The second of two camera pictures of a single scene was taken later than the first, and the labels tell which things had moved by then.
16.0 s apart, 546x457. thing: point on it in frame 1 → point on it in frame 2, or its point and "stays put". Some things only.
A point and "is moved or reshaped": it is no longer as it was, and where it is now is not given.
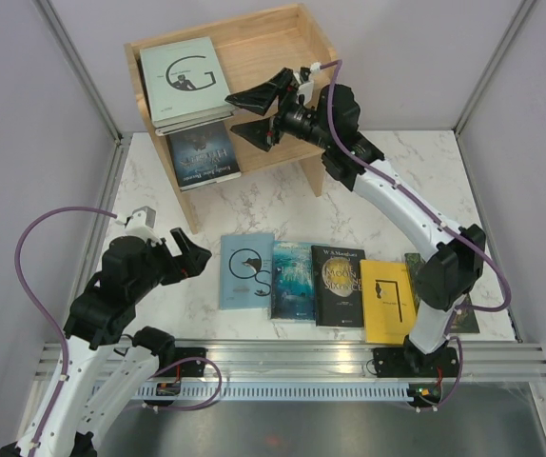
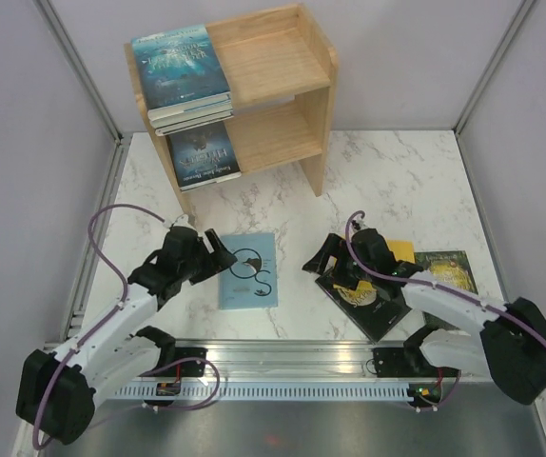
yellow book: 388,301 → 402,250
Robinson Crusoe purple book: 166,129 stays put
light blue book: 245,270 stays put
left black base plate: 193,368 stays put
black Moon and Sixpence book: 338,286 is moved or reshaped
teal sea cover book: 292,287 → 180,74
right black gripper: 264,132 → 338,248
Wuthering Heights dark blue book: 204,155 stays put
